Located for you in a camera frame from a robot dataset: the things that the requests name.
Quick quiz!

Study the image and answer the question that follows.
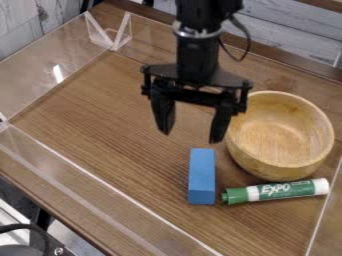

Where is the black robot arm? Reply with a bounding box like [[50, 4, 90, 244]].
[[141, 0, 252, 143]]

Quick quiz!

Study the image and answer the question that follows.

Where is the black cable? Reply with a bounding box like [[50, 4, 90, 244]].
[[0, 223, 48, 256]]

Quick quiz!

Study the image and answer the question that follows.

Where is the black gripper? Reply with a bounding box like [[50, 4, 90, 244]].
[[141, 33, 252, 144]]

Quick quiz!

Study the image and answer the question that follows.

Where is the clear acrylic tray wall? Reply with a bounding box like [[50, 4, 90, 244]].
[[0, 113, 221, 256]]

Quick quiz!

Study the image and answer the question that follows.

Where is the blue rectangular block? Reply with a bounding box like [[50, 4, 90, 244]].
[[188, 148, 214, 205]]

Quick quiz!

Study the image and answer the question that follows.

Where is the brown wooden bowl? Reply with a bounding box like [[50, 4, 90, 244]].
[[225, 91, 335, 181]]

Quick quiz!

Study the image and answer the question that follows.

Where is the green Expo marker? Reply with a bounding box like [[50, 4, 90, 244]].
[[221, 178, 329, 205]]

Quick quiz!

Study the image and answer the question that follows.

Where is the clear acrylic corner bracket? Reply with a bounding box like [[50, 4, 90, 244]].
[[84, 12, 132, 51]]

